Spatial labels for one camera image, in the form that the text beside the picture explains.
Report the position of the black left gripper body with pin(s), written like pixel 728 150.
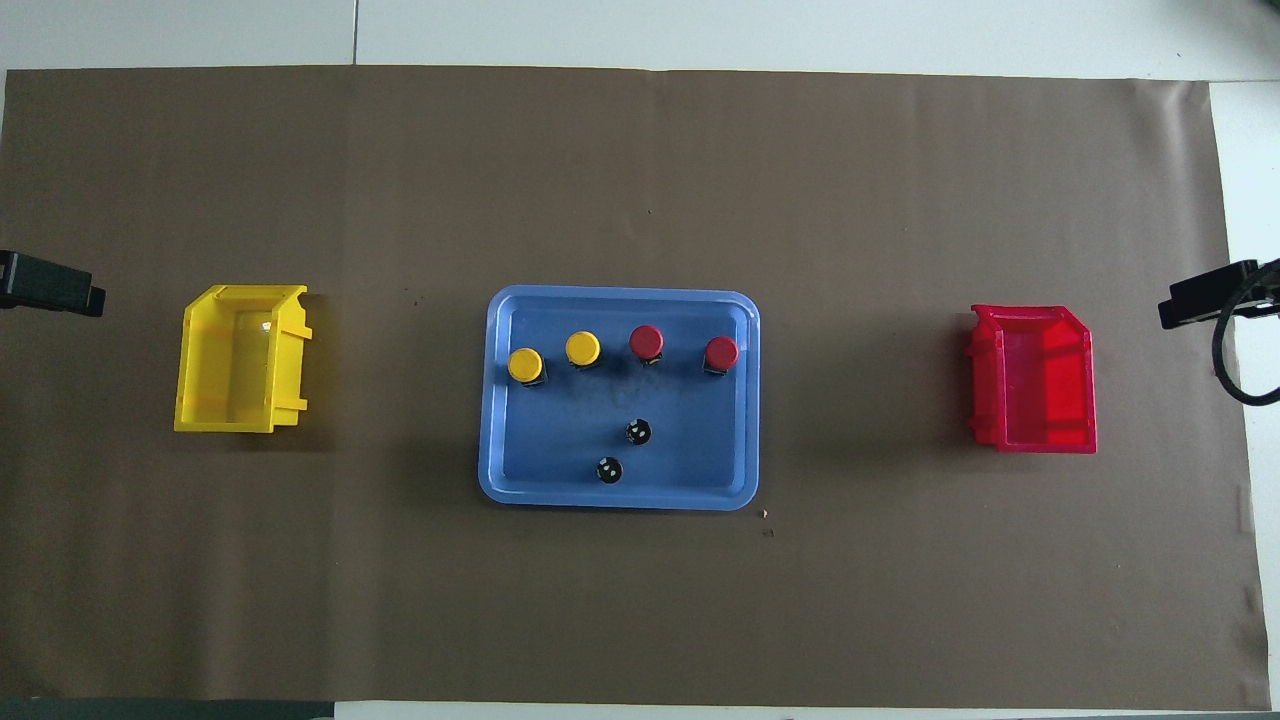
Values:
pixel 9 280

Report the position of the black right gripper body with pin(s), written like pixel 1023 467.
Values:
pixel 1271 290

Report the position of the yellow push button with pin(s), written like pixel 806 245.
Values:
pixel 583 347
pixel 525 364

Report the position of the red push button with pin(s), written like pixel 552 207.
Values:
pixel 646 341
pixel 721 351

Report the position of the red plastic storage bin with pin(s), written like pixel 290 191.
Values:
pixel 1040 380

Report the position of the yellow plastic storage bin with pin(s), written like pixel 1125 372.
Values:
pixel 225 400

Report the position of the blue plastic tray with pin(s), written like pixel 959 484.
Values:
pixel 560 450

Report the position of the brown paper table mat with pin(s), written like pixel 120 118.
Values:
pixel 640 180

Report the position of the black cylindrical button base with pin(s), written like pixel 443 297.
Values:
pixel 638 432
pixel 609 470

